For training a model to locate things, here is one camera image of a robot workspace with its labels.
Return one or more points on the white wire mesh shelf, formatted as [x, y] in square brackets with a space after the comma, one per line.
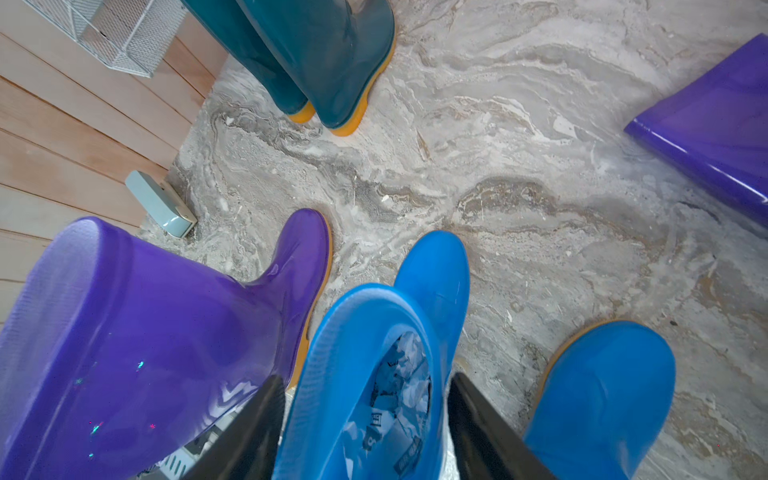
[128, 36]

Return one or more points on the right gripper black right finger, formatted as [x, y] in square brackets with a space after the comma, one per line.
[485, 446]

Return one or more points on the grey-green wall socket box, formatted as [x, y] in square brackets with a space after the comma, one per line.
[162, 203]

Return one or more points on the standing purple rain boot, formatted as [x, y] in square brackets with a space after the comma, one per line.
[117, 352]

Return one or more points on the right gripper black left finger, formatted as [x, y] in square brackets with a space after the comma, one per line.
[247, 449]

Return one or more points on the teal rain boot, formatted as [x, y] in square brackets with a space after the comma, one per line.
[229, 25]
[332, 52]

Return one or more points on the lying purple rain boot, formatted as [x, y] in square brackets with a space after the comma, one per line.
[715, 130]

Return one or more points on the blue rain boot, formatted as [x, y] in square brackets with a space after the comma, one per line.
[370, 403]
[603, 401]

